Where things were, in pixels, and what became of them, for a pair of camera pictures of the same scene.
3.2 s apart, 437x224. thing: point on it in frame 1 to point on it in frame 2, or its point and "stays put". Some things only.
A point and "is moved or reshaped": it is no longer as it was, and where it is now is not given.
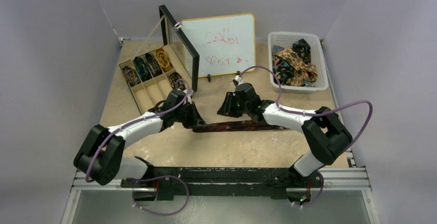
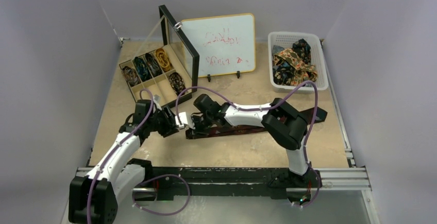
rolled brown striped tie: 130,75 stays put
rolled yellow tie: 163,58 stays put
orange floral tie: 303,72 stays put
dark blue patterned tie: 303,50 stays put
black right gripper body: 231,104 to 198,122
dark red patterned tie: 236,126 is moved or reshaped
